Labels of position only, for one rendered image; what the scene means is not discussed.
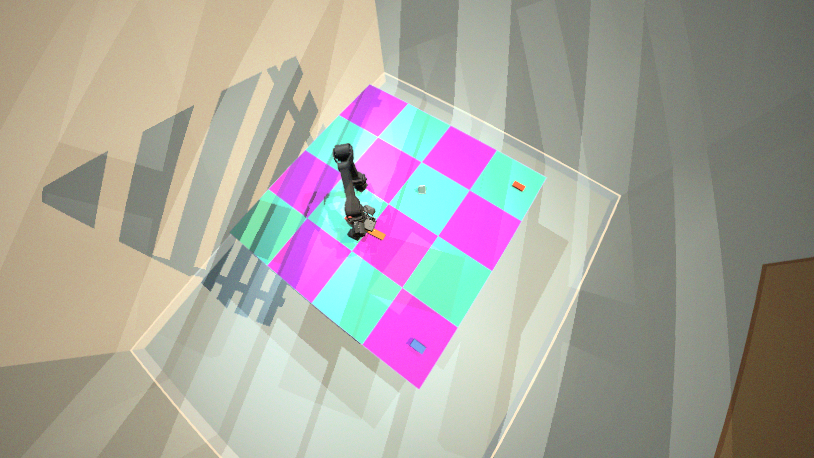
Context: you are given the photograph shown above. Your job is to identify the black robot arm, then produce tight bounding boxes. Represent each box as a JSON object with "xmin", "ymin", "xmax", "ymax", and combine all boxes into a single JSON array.
[{"xmin": 332, "ymin": 143, "xmax": 377, "ymax": 238}]

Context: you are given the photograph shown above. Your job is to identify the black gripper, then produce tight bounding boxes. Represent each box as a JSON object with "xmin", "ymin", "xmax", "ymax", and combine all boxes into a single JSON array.
[{"xmin": 347, "ymin": 205, "xmax": 376, "ymax": 241}]

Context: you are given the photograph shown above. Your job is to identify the small blue block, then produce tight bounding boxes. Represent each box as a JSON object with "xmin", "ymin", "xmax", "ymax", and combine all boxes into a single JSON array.
[{"xmin": 410, "ymin": 338, "xmax": 426, "ymax": 354}]

